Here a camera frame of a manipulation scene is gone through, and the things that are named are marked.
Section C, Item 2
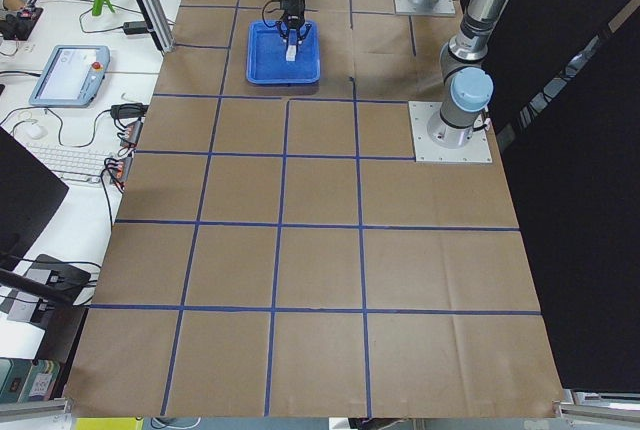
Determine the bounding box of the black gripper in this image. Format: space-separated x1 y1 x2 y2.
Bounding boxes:
273 0 313 45

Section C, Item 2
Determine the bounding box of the white block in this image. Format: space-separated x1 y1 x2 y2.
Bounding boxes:
285 46 297 62
287 29 298 48

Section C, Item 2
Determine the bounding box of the blue plastic tray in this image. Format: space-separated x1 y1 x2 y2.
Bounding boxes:
246 20 321 85

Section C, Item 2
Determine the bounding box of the person's hand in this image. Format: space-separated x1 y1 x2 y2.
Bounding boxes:
2 0 25 11

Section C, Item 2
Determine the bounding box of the black power adapter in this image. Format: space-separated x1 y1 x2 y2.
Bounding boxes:
122 21 148 35
110 102 149 120

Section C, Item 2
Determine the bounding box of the robot teach pendant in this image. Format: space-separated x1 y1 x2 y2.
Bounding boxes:
29 45 110 108

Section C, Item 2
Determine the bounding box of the white computer keyboard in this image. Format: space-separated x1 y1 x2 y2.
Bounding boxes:
26 142 118 185

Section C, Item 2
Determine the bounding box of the white computer mouse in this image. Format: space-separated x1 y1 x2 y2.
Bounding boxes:
25 123 47 140

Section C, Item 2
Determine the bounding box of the black computer monitor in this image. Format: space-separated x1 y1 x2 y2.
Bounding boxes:
0 130 68 270

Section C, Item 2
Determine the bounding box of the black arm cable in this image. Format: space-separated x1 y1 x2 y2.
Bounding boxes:
260 0 286 31

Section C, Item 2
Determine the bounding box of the aluminium frame post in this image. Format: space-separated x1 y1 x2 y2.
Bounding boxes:
113 0 176 54

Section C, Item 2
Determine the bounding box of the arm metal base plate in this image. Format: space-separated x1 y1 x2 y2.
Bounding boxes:
408 101 492 164
394 0 456 17

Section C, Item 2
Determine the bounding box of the upper orange cable hub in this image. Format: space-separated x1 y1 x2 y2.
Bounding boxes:
118 120 143 148

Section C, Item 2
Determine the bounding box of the orange cable hub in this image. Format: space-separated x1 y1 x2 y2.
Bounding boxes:
118 120 143 148
104 155 133 193

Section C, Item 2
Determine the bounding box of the lower orange cable hub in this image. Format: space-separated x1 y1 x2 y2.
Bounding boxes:
104 155 133 193

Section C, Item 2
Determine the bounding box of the near left frame rail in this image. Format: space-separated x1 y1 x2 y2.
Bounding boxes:
1 398 74 429

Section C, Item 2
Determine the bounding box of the frame rail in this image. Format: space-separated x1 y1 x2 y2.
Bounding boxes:
1 398 74 429
554 389 639 429

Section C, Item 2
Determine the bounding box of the near right frame rail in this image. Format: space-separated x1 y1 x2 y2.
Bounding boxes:
554 389 639 429

